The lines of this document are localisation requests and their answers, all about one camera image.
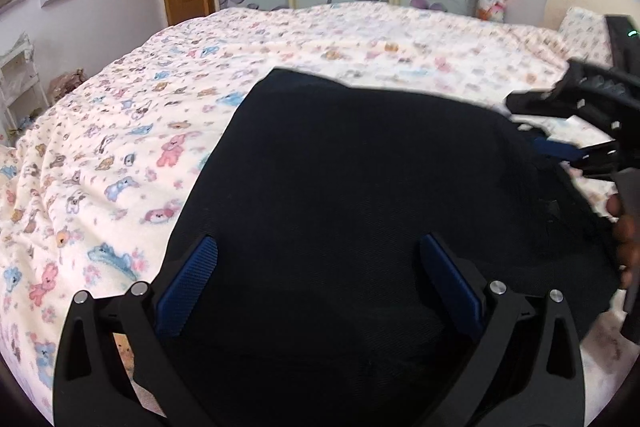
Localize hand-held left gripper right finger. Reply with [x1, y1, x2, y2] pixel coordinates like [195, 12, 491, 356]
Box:
[420, 233, 587, 427]

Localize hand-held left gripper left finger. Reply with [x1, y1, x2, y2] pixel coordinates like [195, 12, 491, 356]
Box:
[52, 234, 231, 427]

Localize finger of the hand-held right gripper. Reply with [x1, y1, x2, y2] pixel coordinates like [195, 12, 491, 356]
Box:
[504, 58, 632, 142]
[531, 134, 628, 182]

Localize black pants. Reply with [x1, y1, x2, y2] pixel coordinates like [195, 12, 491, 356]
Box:
[159, 67, 632, 427]

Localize person's right hand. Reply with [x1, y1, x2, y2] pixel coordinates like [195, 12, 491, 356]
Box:
[606, 193, 640, 292]

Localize printed animal pillow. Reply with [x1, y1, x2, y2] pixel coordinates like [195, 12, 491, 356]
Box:
[556, 6, 615, 64]

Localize printed animal blanket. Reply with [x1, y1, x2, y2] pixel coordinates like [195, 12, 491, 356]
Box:
[0, 2, 640, 427]

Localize brown plush toys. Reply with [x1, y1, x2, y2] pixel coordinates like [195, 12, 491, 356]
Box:
[49, 68, 90, 100]

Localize white storage rack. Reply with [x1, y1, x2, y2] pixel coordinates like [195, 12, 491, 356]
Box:
[0, 33, 48, 135]

